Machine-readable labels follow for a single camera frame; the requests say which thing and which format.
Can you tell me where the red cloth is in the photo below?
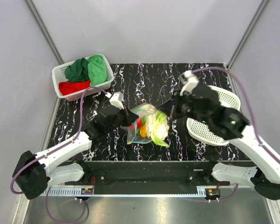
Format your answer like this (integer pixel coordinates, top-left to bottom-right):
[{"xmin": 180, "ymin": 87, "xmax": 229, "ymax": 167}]
[{"xmin": 58, "ymin": 80, "xmax": 91, "ymax": 96}]

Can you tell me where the black marble pattern mat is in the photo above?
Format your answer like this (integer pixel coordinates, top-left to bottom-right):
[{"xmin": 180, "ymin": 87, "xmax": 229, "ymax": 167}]
[{"xmin": 47, "ymin": 63, "xmax": 247, "ymax": 161}]

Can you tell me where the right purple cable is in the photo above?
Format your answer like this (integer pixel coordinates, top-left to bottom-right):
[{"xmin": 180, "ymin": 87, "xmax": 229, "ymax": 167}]
[{"xmin": 191, "ymin": 67, "xmax": 280, "ymax": 201}]

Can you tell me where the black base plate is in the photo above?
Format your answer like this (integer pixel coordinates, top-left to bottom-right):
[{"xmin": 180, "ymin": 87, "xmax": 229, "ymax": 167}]
[{"xmin": 65, "ymin": 161, "xmax": 257, "ymax": 196}]

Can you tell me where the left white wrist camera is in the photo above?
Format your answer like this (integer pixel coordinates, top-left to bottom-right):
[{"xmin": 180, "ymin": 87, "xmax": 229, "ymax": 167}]
[{"xmin": 105, "ymin": 92, "xmax": 124, "ymax": 110}]

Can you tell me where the left aluminium frame post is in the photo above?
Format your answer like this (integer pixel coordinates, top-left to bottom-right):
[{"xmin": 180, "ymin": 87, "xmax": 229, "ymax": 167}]
[{"xmin": 24, "ymin": 0, "xmax": 64, "ymax": 65}]

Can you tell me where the right aluminium frame post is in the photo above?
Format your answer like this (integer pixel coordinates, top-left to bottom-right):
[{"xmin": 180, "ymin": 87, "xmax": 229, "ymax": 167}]
[{"xmin": 226, "ymin": 0, "xmax": 270, "ymax": 69}]

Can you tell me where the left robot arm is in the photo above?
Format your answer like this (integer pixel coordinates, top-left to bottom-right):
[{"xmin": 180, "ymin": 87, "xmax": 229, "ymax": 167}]
[{"xmin": 12, "ymin": 106, "xmax": 139, "ymax": 200}]

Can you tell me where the light green cloth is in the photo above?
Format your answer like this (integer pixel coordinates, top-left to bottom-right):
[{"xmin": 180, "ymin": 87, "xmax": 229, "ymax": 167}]
[{"xmin": 88, "ymin": 55, "xmax": 107, "ymax": 86}]

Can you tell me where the fake orange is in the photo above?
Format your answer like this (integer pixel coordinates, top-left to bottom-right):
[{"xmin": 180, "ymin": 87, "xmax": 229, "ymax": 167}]
[{"xmin": 139, "ymin": 125, "xmax": 147, "ymax": 138}]

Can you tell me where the fake red apple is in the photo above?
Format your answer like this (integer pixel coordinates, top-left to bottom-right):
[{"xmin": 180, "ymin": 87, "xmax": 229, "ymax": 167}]
[{"xmin": 129, "ymin": 119, "xmax": 142, "ymax": 130}]

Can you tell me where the white oval basket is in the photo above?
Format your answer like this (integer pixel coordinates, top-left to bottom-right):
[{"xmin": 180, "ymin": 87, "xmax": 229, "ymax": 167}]
[{"xmin": 186, "ymin": 85, "xmax": 241, "ymax": 146}]

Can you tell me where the aluminium frame post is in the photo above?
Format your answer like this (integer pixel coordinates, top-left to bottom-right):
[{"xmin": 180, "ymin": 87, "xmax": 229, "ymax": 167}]
[
  {"xmin": 226, "ymin": 0, "xmax": 270, "ymax": 69},
  {"xmin": 24, "ymin": 0, "xmax": 64, "ymax": 65}
]

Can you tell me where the purple cable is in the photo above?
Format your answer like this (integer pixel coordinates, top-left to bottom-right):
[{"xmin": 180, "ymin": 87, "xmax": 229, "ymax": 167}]
[
  {"xmin": 10, "ymin": 86, "xmax": 112, "ymax": 222},
  {"xmin": 191, "ymin": 67, "xmax": 280, "ymax": 201}
]

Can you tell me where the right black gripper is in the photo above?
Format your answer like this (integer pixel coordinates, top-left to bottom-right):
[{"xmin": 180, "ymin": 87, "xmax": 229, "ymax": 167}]
[{"xmin": 158, "ymin": 89, "xmax": 210, "ymax": 125}]

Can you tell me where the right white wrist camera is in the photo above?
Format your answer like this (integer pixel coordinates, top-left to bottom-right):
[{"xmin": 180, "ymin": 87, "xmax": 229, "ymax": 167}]
[{"xmin": 179, "ymin": 70, "xmax": 199, "ymax": 96}]

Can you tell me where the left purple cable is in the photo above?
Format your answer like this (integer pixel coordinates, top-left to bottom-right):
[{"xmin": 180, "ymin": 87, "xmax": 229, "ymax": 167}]
[{"xmin": 10, "ymin": 86, "xmax": 112, "ymax": 222}]

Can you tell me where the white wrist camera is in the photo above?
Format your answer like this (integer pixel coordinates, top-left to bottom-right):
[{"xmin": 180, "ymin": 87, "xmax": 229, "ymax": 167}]
[
  {"xmin": 179, "ymin": 70, "xmax": 199, "ymax": 96},
  {"xmin": 105, "ymin": 92, "xmax": 124, "ymax": 110}
]

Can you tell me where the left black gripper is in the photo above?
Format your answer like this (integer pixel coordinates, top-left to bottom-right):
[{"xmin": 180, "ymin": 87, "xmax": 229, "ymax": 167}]
[{"xmin": 106, "ymin": 104, "xmax": 139, "ymax": 133}]

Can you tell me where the fake white cauliflower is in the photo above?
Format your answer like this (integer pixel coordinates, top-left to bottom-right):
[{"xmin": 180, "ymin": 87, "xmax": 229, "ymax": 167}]
[{"xmin": 145, "ymin": 110, "xmax": 169, "ymax": 147}]

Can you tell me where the clear zip top bag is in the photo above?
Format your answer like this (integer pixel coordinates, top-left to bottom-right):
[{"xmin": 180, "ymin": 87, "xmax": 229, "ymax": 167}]
[{"xmin": 122, "ymin": 103, "xmax": 156, "ymax": 145}]

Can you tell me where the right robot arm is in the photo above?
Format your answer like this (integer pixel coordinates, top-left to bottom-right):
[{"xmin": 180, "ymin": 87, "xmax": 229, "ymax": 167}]
[{"xmin": 158, "ymin": 85, "xmax": 280, "ymax": 200}]

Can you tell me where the white rectangular basket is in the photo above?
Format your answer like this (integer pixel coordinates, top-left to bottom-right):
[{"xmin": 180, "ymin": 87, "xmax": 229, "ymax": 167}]
[{"xmin": 52, "ymin": 54, "xmax": 114, "ymax": 101}]

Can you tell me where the dark green cloth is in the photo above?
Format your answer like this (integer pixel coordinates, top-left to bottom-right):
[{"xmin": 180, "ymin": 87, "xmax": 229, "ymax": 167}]
[{"xmin": 64, "ymin": 58, "xmax": 90, "ymax": 82}]

